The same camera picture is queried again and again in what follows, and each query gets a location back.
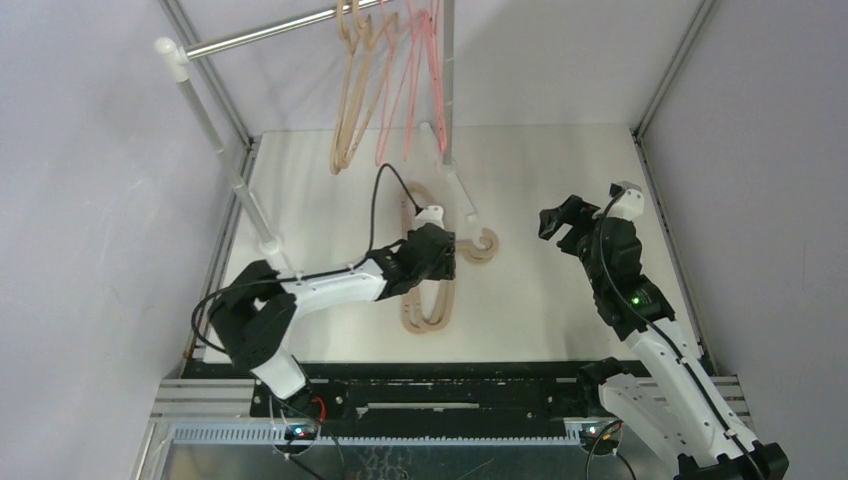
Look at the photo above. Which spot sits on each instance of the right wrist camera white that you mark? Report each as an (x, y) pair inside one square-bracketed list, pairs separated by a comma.
[(627, 201)]

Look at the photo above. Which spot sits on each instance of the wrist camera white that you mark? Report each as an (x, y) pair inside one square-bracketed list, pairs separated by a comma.
[(627, 201), (432, 214)]

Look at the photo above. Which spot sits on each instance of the left circuit board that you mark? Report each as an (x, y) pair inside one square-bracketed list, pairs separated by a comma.
[(307, 433)]

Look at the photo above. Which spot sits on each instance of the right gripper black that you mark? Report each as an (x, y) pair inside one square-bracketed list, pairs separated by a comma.
[(582, 228)]

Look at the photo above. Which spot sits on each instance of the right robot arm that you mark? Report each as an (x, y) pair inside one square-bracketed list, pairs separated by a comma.
[(695, 432)]

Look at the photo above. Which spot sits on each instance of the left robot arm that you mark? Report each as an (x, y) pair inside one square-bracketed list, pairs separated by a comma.
[(251, 316)]

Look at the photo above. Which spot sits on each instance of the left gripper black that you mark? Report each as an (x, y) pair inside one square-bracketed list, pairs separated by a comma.
[(445, 270)]

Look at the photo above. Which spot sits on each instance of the right circuit board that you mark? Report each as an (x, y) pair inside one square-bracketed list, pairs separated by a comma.
[(601, 445)]

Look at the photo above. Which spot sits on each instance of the metal clothes rack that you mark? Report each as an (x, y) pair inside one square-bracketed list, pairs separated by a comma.
[(178, 58)]

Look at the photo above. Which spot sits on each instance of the circuit board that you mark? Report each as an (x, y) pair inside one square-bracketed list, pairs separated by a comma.
[(307, 433), (601, 445)]

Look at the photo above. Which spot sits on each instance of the pink wire hanger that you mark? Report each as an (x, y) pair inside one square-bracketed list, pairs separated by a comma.
[(399, 38), (431, 22), (413, 69), (446, 21)]

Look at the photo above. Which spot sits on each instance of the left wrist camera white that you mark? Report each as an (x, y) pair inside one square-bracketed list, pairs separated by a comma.
[(432, 214)]

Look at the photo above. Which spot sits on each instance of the aluminium frame structure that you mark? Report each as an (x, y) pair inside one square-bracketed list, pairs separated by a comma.
[(691, 428)]

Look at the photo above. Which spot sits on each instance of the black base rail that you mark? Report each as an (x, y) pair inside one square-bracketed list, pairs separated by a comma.
[(513, 401)]

